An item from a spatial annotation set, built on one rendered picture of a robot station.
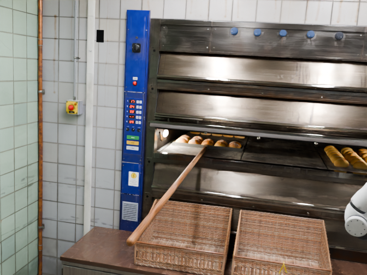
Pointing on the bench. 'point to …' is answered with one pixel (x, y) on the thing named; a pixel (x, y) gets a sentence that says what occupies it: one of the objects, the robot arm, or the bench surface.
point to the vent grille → (130, 211)
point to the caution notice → (133, 179)
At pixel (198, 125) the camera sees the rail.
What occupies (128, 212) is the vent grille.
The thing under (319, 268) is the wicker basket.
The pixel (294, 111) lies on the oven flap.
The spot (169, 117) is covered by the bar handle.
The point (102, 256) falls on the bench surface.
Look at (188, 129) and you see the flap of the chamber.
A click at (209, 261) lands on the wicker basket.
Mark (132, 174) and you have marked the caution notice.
